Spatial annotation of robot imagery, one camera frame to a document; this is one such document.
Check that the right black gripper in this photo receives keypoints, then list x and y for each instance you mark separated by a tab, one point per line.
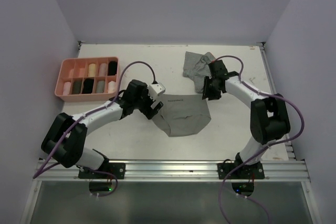
207	93

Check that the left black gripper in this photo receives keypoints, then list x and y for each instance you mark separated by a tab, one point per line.
148	111

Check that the plain grey underwear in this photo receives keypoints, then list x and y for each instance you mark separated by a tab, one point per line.
182	115

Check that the beige navy-trimmed underwear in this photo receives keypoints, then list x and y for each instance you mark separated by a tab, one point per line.
92	70

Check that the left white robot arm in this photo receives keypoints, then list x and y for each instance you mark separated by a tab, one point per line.
65	140

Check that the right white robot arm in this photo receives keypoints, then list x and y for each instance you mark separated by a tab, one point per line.
269	120

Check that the grey striped underwear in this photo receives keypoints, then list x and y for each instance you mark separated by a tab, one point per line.
196	68

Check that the white rolled cloth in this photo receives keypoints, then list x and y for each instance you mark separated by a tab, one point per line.
112	86

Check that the black rolled cloth back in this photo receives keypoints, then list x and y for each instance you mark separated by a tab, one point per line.
112	68

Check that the black rolled cloth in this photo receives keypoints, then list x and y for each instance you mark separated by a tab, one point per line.
87	86
112	68

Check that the grey rolled cloth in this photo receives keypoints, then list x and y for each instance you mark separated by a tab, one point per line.
100	86

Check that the beige rolled cloth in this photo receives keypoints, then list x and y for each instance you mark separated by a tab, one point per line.
103	69

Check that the black rolled cloth front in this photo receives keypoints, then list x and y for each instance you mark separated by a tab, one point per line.
87	86

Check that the pink divided storage tray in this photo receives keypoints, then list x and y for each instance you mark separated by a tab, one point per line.
77	69

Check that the olive rolled cloth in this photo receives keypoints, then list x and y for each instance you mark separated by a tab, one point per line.
76	87

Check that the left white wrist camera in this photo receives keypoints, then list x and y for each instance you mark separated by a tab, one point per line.
155	90

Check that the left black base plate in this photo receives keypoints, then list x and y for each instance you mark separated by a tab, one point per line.
104	171

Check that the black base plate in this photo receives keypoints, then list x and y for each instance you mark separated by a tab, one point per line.
104	171
254	171

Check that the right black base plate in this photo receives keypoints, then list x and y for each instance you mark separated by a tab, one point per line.
254	171

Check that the aluminium mounting rail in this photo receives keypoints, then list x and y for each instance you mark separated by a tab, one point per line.
184	171

